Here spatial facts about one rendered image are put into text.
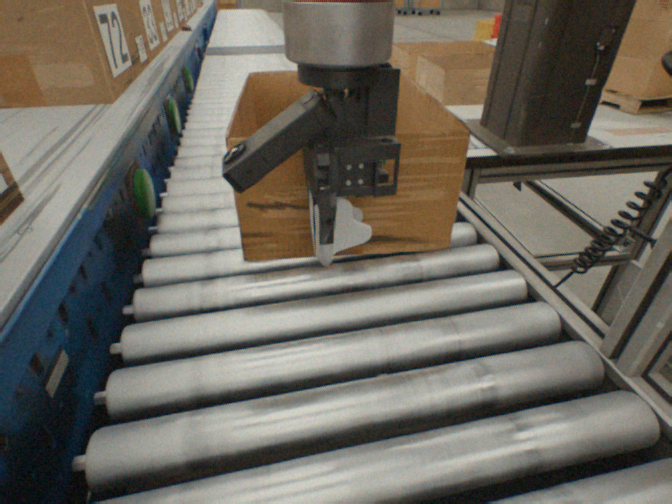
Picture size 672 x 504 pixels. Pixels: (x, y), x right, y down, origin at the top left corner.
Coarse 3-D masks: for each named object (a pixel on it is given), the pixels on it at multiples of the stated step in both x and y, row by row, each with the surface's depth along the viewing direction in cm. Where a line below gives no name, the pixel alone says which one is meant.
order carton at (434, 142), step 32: (256, 96) 79; (288, 96) 80; (416, 96) 67; (256, 128) 81; (416, 128) 68; (448, 128) 54; (288, 160) 47; (416, 160) 49; (448, 160) 49; (256, 192) 49; (288, 192) 49; (416, 192) 51; (448, 192) 52; (256, 224) 51; (288, 224) 52; (384, 224) 53; (416, 224) 54; (448, 224) 55; (256, 256) 54; (288, 256) 55
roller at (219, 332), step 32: (384, 288) 50; (416, 288) 50; (448, 288) 50; (480, 288) 50; (512, 288) 51; (160, 320) 46; (192, 320) 45; (224, 320) 45; (256, 320) 46; (288, 320) 46; (320, 320) 47; (352, 320) 47; (384, 320) 48; (416, 320) 49; (128, 352) 43; (160, 352) 43; (192, 352) 44
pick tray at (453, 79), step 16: (432, 64) 124; (448, 64) 140; (464, 64) 140; (480, 64) 141; (416, 80) 141; (432, 80) 125; (448, 80) 116; (464, 80) 116; (480, 80) 117; (448, 96) 118; (464, 96) 119; (480, 96) 119
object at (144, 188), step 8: (136, 176) 55; (144, 176) 56; (136, 184) 55; (144, 184) 56; (152, 184) 60; (136, 192) 55; (144, 192) 55; (152, 192) 59; (144, 200) 55; (152, 200) 58; (144, 208) 56; (152, 208) 58; (144, 216) 57; (152, 216) 59
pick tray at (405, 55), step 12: (396, 48) 154; (408, 48) 165; (420, 48) 166; (432, 48) 166; (444, 48) 167; (456, 48) 167; (468, 48) 168; (480, 48) 166; (492, 48) 157; (396, 60) 155; (408, 60) 142; (408, 72) 144
